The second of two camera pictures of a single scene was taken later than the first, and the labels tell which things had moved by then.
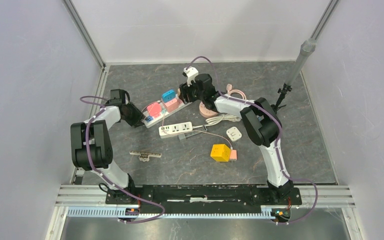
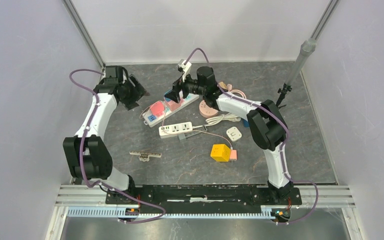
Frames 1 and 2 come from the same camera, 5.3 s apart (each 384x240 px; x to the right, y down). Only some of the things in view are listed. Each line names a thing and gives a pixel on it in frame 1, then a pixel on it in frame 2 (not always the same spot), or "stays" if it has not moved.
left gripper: x=136 y=122 to x=136 y=95
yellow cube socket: x=220 y=152 stays
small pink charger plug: x=233 y=155 stays
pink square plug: x=172 y=105 stays
